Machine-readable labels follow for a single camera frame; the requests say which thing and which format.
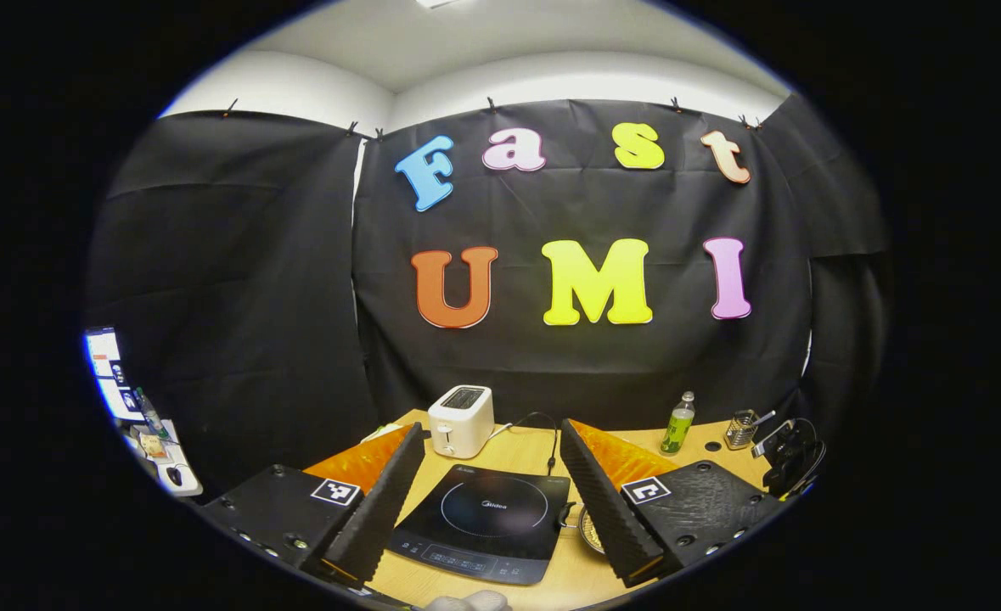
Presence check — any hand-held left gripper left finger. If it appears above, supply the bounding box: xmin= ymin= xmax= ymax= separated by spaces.
xmin=199 ymin=423 xmax=426 ymax=588

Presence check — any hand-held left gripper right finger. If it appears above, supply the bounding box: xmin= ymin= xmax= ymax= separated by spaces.
xmin=560 ymin=418 xmax=785 ymax=589

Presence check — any stainless steel pot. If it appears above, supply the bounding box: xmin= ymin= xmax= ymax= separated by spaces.
xmin=561 ymin=501 xmax=608 ymax=556

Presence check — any black induction cooktop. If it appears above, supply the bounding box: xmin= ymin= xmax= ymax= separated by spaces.
xmin=388 ymin=463 xmax=571 ymax=586

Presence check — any green drink bottle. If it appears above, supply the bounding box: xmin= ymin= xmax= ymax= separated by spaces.
xmin=660 ymin=391 xmax=696 ymax=457

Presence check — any white toaster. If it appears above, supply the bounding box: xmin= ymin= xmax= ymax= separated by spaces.
xmin=428 ymin=384 xmax=496 ymax=460

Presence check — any white side desk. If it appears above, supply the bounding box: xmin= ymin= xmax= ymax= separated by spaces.
xmin=122 ymin=416 xmax=204 ymax=498

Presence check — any computer monitor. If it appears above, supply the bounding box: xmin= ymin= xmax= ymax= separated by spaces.
xmin=84 ymin=327 xmax=146 ymax=422

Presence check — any black power cable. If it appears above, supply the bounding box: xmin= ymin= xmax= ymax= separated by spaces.
xmin=509 ymin=412 xmax=560 ymax=476

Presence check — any wire utensil holder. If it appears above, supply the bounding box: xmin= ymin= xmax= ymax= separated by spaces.
xmin=725 ymin=410 xmax=760 ymax=451

